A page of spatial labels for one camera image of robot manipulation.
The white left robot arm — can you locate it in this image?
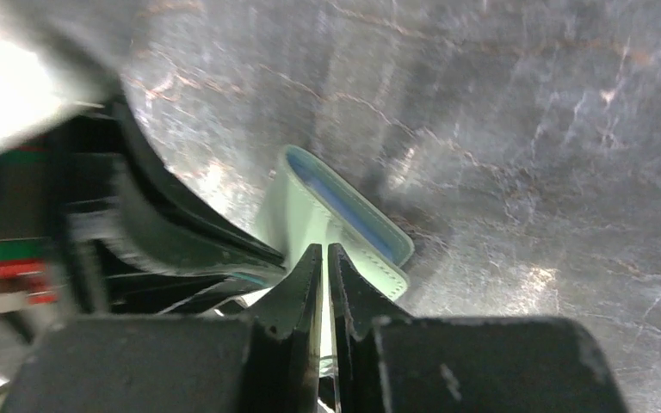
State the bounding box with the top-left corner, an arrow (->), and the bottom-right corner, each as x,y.
0,1 -> 286,353

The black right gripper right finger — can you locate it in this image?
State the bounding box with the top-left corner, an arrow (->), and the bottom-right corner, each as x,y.
327,243 -> 627,412

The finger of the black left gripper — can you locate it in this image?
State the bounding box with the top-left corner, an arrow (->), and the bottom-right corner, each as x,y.
104,268 -> 285,315

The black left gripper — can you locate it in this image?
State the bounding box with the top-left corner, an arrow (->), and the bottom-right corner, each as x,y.
0,96 -> 285,342

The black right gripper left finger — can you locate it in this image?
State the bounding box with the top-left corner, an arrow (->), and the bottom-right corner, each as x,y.
1,244 -> 323,412

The green card holder wallet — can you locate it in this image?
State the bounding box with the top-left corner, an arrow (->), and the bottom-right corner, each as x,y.
253,144 -> 416,378

